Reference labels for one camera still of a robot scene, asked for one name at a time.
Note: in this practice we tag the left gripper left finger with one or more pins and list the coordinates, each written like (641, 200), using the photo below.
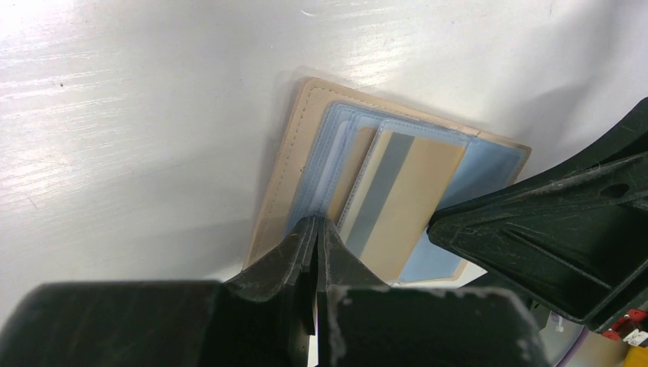
(263, 316)

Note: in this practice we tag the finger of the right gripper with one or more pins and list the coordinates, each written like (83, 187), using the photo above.
(573, 238)

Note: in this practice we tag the gold striped card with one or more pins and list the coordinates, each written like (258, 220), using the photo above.
(400, 184)

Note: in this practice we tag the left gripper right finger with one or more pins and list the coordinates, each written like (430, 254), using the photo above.
(364, 322)

